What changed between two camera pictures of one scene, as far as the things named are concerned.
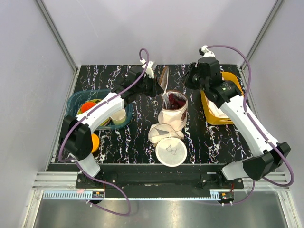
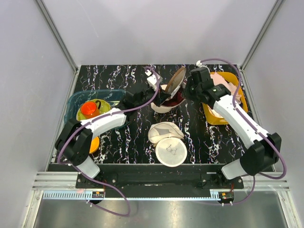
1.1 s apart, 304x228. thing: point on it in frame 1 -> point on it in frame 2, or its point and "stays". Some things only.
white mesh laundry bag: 171,148 stays
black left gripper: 156,89 -> 160,97
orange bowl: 96,142 stays
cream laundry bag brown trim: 173,114 -> 176,82
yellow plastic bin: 211,118 stays
